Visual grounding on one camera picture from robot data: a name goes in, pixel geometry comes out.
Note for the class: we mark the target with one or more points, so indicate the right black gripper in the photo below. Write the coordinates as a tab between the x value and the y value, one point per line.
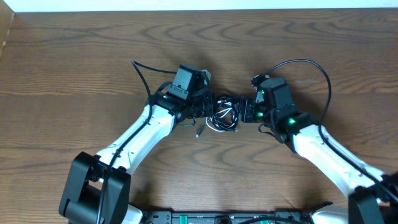
246	106

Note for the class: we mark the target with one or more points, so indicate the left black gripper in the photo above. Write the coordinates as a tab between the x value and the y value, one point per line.
210	111

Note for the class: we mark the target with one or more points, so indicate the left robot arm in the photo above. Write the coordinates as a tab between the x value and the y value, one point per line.
98	186

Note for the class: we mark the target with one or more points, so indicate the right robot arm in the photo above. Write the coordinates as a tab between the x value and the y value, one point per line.
371	194

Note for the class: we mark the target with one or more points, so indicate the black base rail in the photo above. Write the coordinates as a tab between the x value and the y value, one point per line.
171	216

